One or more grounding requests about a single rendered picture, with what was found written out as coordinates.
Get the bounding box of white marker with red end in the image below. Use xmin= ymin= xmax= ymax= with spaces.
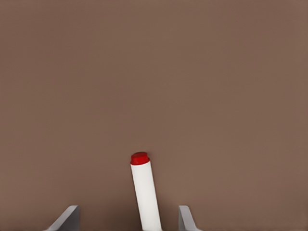
xmin=130 ymin=151 xmax=162 ymax=231

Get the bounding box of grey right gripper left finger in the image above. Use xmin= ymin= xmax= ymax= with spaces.
xmin=47 ymin=205 xmax=80 ymax=231

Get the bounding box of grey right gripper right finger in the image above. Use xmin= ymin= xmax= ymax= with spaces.
xmin=178 ymin=205 xmax=203 ymax=231

